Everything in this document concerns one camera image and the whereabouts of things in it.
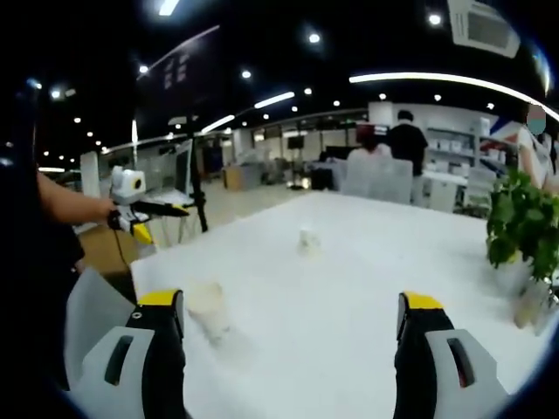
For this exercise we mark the cluster of white paper cups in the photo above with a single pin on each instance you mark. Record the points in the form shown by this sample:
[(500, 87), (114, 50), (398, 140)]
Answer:
[(309, 242)]

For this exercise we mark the round ceiling spotlights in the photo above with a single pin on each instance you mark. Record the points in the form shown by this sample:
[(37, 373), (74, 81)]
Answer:
[(314, 38)]

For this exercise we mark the red blue wall banner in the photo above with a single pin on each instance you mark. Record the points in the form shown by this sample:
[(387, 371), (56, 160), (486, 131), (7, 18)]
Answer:
[(502, 128)]

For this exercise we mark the small pale container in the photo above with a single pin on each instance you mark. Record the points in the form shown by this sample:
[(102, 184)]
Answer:
[(530, 307)]

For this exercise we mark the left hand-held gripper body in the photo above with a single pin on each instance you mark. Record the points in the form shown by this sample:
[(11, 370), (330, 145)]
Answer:
[(129, 185)]

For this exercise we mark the black tripod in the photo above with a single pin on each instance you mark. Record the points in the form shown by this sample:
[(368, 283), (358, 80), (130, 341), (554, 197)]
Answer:
[(197, 196)]

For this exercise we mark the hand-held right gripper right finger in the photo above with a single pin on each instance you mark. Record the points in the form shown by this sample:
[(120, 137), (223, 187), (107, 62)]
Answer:
[(415, 371)]

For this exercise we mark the green potted plant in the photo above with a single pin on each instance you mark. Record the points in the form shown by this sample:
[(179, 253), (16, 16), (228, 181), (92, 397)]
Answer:
[(524, 214)]

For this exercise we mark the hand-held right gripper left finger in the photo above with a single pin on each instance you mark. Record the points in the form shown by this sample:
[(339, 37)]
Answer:
[(161, 371)]

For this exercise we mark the dark overhead panel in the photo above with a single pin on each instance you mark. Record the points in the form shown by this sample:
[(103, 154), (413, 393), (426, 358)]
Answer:
[(174, 87)]

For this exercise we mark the person's left hand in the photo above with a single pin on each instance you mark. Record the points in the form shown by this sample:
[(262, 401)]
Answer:
[(104, 209)]

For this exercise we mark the grey office chair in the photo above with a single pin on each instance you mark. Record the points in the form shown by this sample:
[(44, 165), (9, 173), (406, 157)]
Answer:
[(375, 181)]

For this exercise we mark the white table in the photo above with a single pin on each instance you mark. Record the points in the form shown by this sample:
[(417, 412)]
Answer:
[(349, 297)]

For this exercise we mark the white shelving unit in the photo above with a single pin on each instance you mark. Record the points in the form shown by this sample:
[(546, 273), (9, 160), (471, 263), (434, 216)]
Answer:
[(450, 146)]

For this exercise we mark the long ceiling light strip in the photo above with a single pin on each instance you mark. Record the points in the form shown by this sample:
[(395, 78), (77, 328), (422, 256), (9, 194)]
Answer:
[(274, 100), (436, 77), (218, 124)]

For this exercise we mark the brown cardboard box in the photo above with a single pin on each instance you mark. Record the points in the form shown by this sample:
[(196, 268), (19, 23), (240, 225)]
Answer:
[(232, 179)]

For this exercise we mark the dark red wall screen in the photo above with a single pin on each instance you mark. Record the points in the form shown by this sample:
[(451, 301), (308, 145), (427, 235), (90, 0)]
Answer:
[(380, 129)]

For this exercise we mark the black screen on stand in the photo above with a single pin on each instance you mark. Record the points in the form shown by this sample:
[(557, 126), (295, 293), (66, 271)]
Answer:
[(296, 142)]

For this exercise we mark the ceiling air conditioner vent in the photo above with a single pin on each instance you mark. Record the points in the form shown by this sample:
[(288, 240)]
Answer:
[(485, 28)]

